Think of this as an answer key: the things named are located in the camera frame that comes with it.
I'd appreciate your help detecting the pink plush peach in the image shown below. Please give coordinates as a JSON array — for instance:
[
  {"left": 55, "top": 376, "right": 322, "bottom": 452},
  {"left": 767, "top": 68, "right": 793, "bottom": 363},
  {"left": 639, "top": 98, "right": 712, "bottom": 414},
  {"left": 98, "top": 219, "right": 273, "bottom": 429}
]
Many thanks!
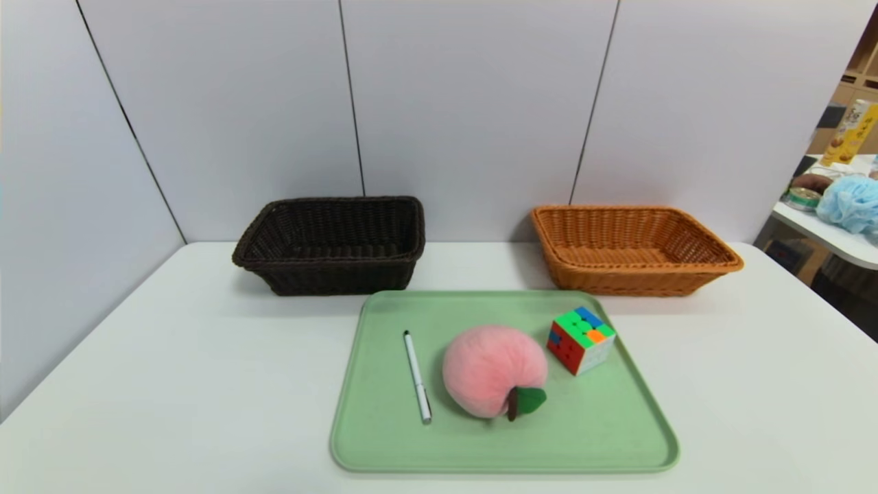
[{"left": 442, "top": 325, "right": 549, "bottom": 422}]

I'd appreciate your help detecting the white pen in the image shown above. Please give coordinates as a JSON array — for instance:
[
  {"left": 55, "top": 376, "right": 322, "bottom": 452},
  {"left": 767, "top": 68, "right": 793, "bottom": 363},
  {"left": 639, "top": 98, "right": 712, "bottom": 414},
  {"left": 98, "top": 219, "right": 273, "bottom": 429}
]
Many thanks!
[{"left": 403, "top": 330, "right": 433, "bottom": 425}]

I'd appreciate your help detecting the dark brown wicker basket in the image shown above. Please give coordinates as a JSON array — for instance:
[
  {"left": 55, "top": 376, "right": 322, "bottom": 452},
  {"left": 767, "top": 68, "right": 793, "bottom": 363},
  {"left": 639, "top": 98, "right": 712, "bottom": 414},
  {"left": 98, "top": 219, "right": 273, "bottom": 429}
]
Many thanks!
[{"left": 232, "top": 196, "right": 426, "bottom": 296}]

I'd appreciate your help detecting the orange wicker basket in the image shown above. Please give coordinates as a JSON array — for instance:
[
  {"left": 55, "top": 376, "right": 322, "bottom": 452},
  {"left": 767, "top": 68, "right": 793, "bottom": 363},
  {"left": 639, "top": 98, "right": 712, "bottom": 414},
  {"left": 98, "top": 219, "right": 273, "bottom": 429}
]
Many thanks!
[{"left": 531, "top": 204, "right": 745, "bottom": 297}]

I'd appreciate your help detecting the multicoloured puzzle cube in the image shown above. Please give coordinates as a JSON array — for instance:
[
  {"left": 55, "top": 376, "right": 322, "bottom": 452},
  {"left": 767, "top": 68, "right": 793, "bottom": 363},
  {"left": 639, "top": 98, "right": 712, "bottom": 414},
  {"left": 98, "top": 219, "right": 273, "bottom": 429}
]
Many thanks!
[{"left": 547, "top": 307, "right": 617, "bottom": 377}]

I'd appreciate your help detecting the light green plastic tray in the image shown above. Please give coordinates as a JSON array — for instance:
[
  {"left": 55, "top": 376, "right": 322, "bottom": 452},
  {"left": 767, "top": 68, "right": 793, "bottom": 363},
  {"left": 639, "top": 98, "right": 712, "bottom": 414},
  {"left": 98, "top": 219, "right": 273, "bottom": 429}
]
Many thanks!
[{"left": 330, "top": 290, "right": 680, "bottom": 474}]

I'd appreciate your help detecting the light blue mesh sponge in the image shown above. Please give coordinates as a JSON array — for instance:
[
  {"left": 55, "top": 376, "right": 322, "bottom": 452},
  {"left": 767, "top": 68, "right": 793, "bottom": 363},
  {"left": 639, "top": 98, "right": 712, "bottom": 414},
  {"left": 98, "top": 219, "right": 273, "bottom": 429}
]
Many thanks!
[{"left": 816, "top": 174, "right": 878, "bottom": 235}]

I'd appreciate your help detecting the yellow snack box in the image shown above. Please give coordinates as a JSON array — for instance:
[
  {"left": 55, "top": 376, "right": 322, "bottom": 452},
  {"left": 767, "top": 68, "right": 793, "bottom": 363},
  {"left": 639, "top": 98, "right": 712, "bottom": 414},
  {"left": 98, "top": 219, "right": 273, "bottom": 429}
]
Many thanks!
[{"left": 821, "top": 99, "right": 878, "bottom": 167}]

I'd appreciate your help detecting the wooden shelf unit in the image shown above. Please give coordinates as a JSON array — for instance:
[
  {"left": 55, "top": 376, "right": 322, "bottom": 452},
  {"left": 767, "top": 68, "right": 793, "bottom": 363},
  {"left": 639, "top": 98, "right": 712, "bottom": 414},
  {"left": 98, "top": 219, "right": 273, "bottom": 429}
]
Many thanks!
[{"left": 806, "top": 7, "right": 878, "bottom": 155}]

